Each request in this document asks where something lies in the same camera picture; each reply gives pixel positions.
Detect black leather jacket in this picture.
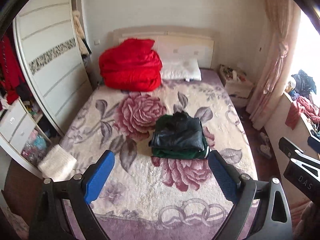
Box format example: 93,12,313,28
149,112,205,152

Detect clothes pile on desk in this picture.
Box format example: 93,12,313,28
285,70,319,139

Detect red clothes in wardrobe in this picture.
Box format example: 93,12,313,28
1,35,29,105

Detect white folded towel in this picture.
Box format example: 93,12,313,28
37,144,77,182

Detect floral fleece blanket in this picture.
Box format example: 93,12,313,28
60,81,257,239

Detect green striped garment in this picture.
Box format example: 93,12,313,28
151,114,211,160

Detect white bedside table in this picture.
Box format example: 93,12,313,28
219,64,254,108

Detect white drawer unit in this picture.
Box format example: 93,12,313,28
1,100,36,154

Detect white pillow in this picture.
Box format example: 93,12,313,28
161,59,202,82

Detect red folded quilt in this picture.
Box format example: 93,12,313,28
99,38,162,92

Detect beige bed headboard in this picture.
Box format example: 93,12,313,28
113,25,220,69

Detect pink curtain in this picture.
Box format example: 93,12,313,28
246,0,301,131

